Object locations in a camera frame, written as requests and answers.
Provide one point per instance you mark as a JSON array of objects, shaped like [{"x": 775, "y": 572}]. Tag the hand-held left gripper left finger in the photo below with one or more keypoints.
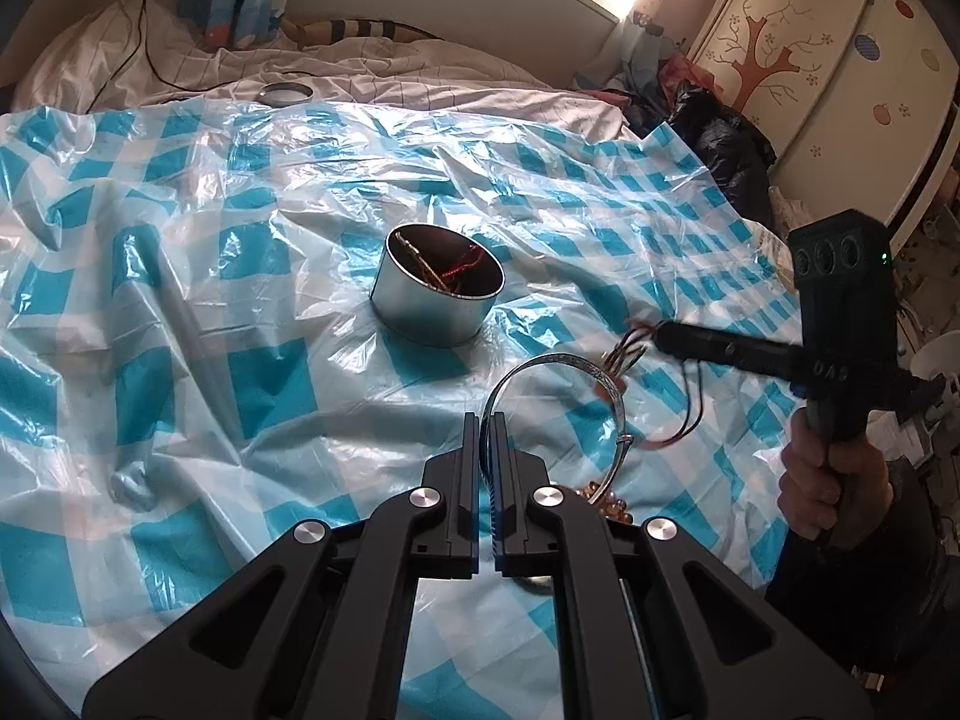
[{"x": 469, "y": 480}]

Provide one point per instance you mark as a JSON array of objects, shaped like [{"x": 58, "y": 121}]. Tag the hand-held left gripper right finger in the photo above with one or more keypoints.
[{"x": 501, "y": 480}]

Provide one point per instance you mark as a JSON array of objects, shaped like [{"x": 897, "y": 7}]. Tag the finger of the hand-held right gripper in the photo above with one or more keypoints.
[{"x": 735, "y": 351}]

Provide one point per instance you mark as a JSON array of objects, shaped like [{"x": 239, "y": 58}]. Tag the silver bangle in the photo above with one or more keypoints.
[{"x": 555, "y": 358}]

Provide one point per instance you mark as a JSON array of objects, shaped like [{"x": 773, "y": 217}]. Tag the round metal tin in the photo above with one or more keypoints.
[{"x": 427, "y": 311}]

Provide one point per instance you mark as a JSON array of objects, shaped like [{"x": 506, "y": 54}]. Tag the person's right forearm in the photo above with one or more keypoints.
[{"x": 855, "y": 607}]

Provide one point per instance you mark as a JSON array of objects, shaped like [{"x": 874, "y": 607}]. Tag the person's right hand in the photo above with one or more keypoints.
[{"x": 806, "y": 480}]

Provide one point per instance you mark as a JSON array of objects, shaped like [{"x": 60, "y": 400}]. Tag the black plastic bag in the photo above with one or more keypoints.
[{"x": 727, "y": 150}]

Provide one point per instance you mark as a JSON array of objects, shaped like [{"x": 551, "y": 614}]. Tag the blue checkered plastic sheet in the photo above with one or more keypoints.
[{"x": 225, "y": 390}]

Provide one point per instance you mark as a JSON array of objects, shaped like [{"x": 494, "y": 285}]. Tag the tree print wardrobe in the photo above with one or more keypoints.
[{"x": 825, "y": 52}]

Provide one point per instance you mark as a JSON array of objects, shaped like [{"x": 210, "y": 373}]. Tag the patterned cloth pile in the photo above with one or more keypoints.
[{"x": 652, "y": 45}]

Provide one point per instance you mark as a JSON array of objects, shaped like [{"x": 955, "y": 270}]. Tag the white striped bed sheet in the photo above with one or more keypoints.
[{"x": 420, "y": 67}]

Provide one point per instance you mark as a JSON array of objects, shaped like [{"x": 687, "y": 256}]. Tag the round metal tin lid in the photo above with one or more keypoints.
[{"x": 264, "y": 95}]

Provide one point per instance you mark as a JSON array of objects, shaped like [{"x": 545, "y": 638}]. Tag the white bed headboard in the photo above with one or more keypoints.
[{"x": 450, "y": 0}]

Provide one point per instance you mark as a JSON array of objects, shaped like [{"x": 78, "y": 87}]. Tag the striped pillow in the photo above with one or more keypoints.
[{"x": 352, "y": 28}]

